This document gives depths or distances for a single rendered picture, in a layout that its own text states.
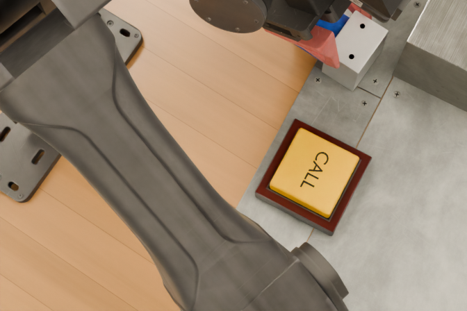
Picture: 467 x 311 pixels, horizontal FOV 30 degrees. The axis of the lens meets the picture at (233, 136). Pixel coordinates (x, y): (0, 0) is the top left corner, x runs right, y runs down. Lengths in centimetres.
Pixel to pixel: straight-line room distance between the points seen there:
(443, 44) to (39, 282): 42
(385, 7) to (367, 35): 15
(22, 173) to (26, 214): 4
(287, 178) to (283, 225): 5
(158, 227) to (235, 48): 43
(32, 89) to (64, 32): 3
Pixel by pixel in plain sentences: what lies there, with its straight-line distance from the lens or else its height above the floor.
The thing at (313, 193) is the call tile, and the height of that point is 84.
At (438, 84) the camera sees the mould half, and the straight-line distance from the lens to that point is 81.
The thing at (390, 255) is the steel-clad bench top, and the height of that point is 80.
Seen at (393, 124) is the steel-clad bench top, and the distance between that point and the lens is 83.
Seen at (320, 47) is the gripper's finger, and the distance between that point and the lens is 72.
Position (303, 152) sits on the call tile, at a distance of 78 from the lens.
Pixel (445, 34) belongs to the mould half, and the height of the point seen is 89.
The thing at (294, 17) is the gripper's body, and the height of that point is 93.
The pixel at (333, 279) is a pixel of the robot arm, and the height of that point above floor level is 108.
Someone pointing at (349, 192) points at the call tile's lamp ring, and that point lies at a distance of 79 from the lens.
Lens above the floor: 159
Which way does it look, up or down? 75 degrees down
